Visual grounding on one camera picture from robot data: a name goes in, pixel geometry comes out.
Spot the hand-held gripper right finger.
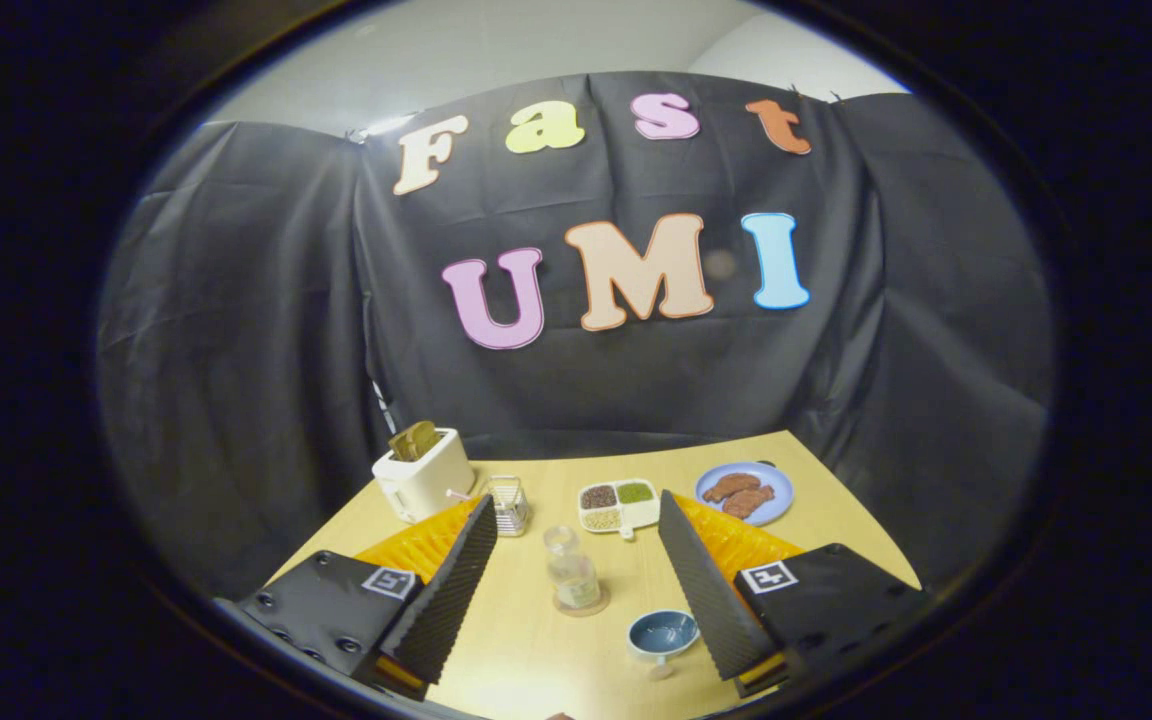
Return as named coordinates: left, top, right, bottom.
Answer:
left=658, top=490, right=932, bottom=698

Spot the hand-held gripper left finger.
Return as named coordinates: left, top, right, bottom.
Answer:
left=216, top=495, right=499, bottom=699

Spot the blue and white cup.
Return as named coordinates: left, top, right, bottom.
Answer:
left=627, top=609, right=701, bottom=681

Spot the round brown coaster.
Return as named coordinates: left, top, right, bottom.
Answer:
left=551, top=580, right=611, bottom=618

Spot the clear plastic bottle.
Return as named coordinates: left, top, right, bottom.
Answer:
left=543, top=525, right=602, bottom=611

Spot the wooden table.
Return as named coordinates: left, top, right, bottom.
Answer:
left=271, top=430, right=922, bottom=720

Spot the brown meat piece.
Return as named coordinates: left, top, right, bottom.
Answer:
left=703, top=473, right=762, bottom=503
left=723, top=486, right=776, bottom=519

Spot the white toaster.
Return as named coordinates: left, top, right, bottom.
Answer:
left=372, top=428, right=477, bottom=524

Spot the white divided grain tray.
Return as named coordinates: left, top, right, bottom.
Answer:
left=578, top=479, right=661, bottom=541

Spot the light blue plate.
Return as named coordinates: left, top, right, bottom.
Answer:
left=695, top=461, right=795, bottom=526

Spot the brown toast slice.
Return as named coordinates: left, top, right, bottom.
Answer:
left=388, top=420, right=442, bottom=462

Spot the black backdrop cloth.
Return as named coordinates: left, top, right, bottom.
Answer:
left=96, top=70, right=1055, bottom=601

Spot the metal wire holder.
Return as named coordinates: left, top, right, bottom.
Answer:
left=486, top=476, right=531, bottom=538

